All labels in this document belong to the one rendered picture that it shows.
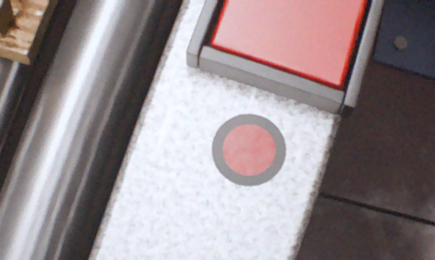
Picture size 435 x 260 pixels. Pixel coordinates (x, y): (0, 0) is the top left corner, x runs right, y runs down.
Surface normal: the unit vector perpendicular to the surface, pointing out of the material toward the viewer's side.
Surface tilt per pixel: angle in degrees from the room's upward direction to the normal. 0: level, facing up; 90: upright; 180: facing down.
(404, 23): 0
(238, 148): 0
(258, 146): 0
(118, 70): 41
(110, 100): 49
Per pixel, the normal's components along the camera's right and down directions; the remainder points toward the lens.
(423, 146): 0.02, -0.27
